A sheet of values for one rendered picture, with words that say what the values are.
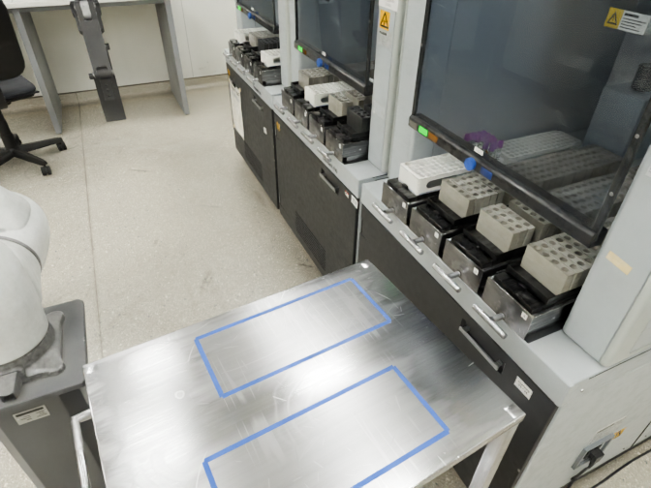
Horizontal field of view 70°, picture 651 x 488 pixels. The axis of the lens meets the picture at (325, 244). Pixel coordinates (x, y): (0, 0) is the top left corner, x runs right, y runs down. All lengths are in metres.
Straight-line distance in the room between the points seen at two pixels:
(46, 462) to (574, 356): 1.18
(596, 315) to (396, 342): 0.40
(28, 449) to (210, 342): 0.54
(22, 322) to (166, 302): 1.22
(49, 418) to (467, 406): 0.86
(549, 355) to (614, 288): 0.19
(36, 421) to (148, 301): 1.13
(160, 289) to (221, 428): 1.56
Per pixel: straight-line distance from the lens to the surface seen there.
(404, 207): 1.30
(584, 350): 1.11
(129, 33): 4.54
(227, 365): 0.85
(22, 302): 1.03
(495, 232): 1.14
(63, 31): 4.53
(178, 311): 2.15
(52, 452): 1.30
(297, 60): 2.11
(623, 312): 1.00
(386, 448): 0.76
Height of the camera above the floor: 1.48
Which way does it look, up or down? 37 degrees down
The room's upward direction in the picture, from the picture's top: 1 degrees clockwise
